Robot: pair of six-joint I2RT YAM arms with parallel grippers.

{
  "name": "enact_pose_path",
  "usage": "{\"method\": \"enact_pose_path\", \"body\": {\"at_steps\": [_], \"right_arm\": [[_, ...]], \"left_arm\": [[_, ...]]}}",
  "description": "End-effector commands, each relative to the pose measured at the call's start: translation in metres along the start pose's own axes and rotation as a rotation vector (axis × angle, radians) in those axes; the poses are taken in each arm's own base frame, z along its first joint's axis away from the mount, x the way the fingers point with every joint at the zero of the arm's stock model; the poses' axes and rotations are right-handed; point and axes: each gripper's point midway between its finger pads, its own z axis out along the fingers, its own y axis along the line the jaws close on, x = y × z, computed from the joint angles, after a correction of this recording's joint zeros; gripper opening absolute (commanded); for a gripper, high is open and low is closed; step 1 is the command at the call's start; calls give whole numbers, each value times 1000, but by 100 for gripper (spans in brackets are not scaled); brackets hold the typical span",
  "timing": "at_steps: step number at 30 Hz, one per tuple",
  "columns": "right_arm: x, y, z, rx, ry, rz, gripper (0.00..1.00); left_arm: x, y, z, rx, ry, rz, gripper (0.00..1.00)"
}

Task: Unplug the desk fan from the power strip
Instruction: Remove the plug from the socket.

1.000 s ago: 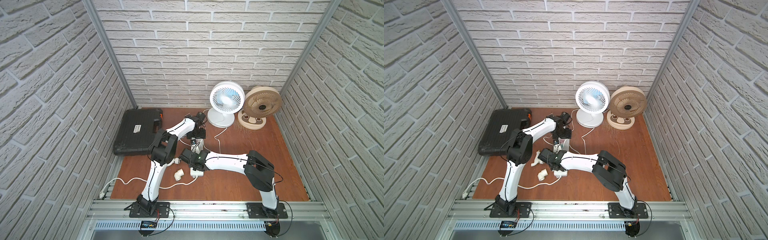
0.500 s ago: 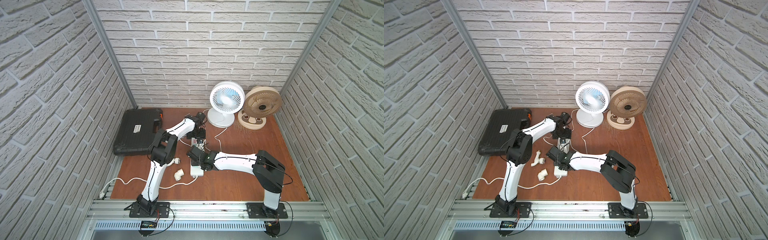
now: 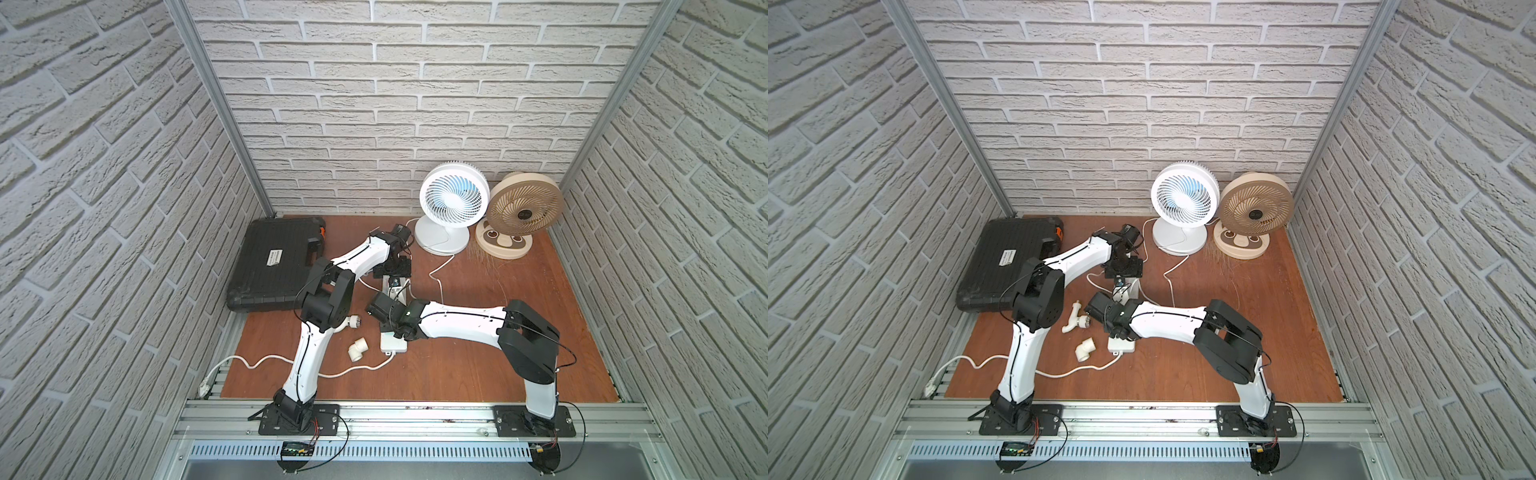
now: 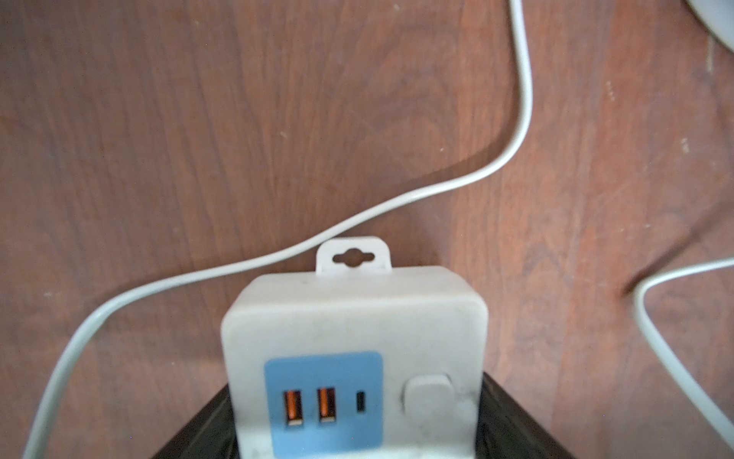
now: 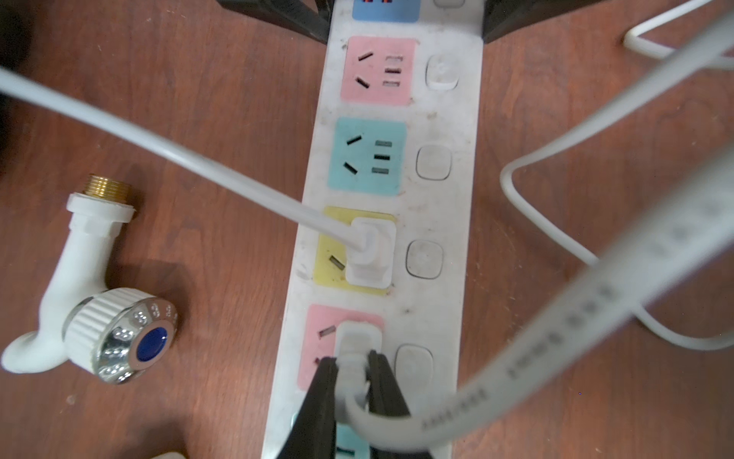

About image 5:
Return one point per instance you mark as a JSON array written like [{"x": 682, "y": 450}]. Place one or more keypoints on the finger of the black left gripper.
[
  {"x": 503, "y": 17},
  {"x": 292, "y": 15}
]

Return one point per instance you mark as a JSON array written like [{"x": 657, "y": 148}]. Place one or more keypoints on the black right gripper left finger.
[{"x": 313, "y": 434}]

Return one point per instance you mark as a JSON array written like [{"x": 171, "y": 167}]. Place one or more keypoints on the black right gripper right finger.
[{"x": 385, "y": 399}]

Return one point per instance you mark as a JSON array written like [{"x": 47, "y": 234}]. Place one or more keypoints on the white multicolour power strip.
[{"x": 393, "y": 154}]

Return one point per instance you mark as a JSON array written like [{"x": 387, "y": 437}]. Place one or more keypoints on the white pipe elbow fitting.
[{"x": 170, "y": 455}]

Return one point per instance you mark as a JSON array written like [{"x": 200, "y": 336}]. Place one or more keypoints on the white plastic faucet tap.
[{"x": 113, "y": 334}]

